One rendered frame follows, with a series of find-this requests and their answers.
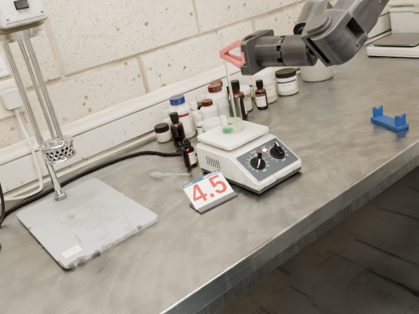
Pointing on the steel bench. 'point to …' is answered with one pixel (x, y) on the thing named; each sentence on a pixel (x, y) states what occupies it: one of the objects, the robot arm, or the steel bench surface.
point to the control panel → (271, 166)
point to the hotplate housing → (205, 149)
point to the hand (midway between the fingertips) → (224, 53)
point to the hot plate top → (219, 139)
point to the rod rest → (399, 123)
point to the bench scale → (396, 45)
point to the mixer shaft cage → (47, 150)
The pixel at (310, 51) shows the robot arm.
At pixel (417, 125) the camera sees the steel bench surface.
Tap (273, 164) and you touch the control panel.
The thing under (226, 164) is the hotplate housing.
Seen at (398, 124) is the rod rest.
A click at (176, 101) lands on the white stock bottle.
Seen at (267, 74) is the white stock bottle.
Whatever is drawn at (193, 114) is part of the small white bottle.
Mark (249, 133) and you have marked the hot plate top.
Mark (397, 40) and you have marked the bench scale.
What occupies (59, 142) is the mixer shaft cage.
